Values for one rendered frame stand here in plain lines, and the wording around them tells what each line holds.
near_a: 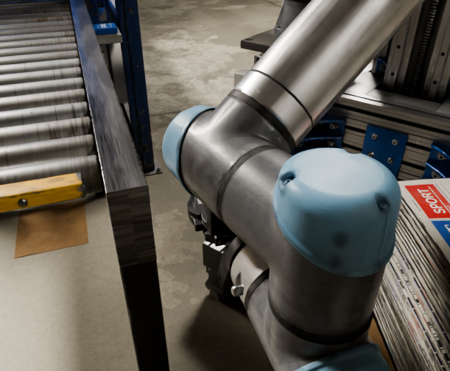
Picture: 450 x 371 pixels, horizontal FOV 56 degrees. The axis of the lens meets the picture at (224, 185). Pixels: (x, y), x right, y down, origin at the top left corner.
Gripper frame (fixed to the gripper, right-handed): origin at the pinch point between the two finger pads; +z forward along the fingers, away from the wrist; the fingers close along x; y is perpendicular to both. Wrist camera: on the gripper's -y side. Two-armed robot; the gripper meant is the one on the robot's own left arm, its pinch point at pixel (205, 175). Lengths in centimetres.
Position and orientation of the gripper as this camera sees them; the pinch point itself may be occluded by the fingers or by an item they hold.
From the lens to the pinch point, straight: 58.4
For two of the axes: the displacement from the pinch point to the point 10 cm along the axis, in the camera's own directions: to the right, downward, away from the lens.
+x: -9.5, 1.8, -2.7
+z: -3.2, -5.2, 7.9
